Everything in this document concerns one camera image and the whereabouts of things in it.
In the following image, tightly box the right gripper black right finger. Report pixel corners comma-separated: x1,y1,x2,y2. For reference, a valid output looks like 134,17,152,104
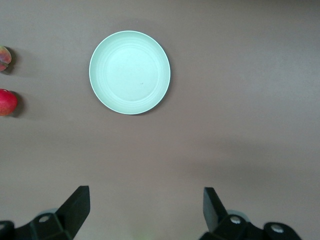
201,187,301,240

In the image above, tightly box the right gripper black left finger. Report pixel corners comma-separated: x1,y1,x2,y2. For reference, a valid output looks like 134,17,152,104
14,185,91,240

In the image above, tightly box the red round fruit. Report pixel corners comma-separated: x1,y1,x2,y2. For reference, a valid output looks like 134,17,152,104
0,88,19,117

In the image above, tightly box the yellow pink peach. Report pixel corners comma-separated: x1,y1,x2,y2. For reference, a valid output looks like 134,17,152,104
0,45,12,73

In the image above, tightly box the brown table cover cloth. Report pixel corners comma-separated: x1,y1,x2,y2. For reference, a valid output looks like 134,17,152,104
0,0,320,240

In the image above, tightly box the light green round plate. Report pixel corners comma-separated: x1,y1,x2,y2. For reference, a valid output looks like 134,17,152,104
88,30,172,116

